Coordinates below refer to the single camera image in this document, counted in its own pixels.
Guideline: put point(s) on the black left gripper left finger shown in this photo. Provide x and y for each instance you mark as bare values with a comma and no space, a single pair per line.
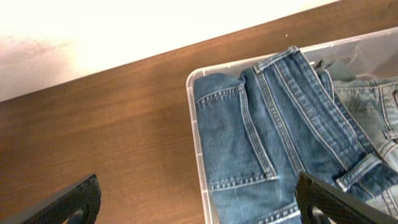
78,203

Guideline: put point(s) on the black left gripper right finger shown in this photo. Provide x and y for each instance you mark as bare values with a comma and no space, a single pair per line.
320,202

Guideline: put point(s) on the dark blue jeans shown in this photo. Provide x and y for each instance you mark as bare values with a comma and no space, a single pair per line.
273,140

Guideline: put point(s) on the light blue jeans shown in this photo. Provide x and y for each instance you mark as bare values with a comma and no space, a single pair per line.
371,101

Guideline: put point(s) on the clear plastic storage bin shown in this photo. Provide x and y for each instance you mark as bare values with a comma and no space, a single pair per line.
199,146

